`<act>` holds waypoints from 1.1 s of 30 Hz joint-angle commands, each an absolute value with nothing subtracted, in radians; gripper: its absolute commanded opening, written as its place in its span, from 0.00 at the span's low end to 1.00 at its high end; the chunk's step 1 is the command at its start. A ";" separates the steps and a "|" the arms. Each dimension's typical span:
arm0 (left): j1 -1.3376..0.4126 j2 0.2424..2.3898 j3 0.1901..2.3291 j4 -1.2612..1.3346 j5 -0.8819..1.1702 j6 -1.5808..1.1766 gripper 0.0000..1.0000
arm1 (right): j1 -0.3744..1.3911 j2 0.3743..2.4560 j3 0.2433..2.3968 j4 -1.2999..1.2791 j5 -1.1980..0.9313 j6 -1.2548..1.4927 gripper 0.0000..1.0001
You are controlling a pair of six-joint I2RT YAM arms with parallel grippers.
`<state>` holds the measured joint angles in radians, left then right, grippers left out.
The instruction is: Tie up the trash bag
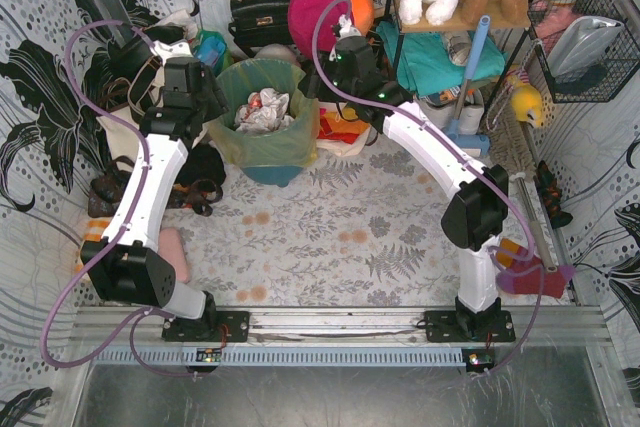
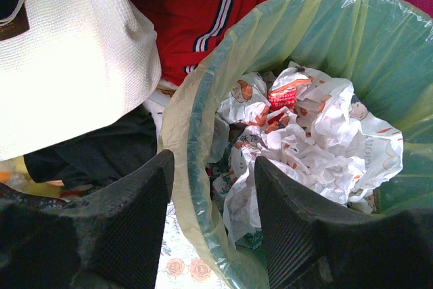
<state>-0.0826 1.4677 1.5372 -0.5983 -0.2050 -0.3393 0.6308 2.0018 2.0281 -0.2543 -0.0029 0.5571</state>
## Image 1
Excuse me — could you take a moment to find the yellow-green trash bag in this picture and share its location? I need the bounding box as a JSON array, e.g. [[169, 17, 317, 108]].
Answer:
[[208, 58, 319, 168]]

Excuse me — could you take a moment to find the teal plastic trash bin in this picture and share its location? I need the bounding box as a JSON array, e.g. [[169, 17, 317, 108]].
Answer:
[[242, 165, 303, 187]]

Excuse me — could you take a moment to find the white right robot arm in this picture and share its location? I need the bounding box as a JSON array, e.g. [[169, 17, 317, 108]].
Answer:
[[305, 35, 516, 342]]

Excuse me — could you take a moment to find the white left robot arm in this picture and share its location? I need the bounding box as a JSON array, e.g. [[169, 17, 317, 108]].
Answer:
[[81, 41, 226, 341]]

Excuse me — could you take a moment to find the colourful striped bag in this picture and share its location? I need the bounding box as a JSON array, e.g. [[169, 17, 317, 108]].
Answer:
[[191, 30, 233, 76]]

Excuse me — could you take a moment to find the crumpled white paper trash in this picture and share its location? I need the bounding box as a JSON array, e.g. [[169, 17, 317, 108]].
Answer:
[[234, 88, 294, 135]]

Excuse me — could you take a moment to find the magenta fabric bag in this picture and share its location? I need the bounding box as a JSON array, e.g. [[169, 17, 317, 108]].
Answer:
[[287, 0, 348, 59]]

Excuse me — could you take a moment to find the cream canvas tote bag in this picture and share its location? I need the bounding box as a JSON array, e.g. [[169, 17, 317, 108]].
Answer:
[[98, 61, 164, 161]]

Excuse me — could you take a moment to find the dark brown leather bag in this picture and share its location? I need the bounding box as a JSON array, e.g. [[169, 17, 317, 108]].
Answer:
[[88, 156, 134, 218]]

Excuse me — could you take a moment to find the orange plush toy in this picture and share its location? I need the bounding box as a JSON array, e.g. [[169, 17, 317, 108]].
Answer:
[[350, 0, 375, 36]]

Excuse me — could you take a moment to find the teal folded cloth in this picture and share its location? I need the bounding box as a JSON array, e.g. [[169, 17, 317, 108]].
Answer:
[[396, 32, 505, 96]]

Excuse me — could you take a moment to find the black leather handbag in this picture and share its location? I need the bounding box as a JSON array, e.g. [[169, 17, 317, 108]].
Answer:
[[228, 0, 294, 58]]

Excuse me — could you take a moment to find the black metal shelf rack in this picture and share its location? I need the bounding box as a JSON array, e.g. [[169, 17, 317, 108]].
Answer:
[[377, 0, 541, 133]]

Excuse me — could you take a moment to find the pink rolled towel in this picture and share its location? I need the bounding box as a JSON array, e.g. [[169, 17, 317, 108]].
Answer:
[[158, 228, 191, 283]]

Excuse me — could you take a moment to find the orange white checked cloth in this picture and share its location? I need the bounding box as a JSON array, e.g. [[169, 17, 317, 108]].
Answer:
[[75, 217, 111, 281]]

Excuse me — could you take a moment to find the yellow plush duck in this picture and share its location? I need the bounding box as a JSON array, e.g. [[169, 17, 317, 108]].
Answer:
[[506, 70, 543, 128]]

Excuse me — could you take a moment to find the black orange toy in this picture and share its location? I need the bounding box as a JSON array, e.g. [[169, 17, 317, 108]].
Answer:
[[534, 160, 573, 229]]

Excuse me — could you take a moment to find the silver foil pouch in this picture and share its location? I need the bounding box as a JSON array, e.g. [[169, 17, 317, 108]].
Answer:
[[547, 16, 625, 77]]

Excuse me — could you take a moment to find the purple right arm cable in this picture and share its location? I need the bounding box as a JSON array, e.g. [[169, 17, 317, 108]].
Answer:
[[312, 0, 544, 378]]

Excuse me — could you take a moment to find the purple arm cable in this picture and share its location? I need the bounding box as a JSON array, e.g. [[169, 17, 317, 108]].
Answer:
[[312, 0, 544, 378], [39, 20, 201, 379]]

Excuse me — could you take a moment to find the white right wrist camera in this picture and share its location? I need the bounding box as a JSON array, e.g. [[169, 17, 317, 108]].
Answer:
[[332, 14, 361, 40]]

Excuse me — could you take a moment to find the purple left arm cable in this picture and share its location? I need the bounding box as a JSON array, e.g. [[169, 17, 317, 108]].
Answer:
[[39, 20, 201, 379]]

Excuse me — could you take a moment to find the blue handled mop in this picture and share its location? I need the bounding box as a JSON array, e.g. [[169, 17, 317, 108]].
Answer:
[[445, 15, 491, 156]]

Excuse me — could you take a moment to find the black wire basket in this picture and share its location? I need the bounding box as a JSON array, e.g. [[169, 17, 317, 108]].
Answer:
[[528, 0, 639, 103]]

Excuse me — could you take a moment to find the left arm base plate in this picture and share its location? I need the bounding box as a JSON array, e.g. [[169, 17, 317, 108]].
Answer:
[[161, 310, 250, 343]]

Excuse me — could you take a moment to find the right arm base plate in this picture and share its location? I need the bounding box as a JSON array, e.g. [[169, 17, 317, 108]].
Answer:
[[424, 310, 516, 343]]

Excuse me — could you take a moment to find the aluminium mounting rail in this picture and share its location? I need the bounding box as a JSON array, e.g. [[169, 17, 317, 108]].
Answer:
[[70, 305, 612, 347]]

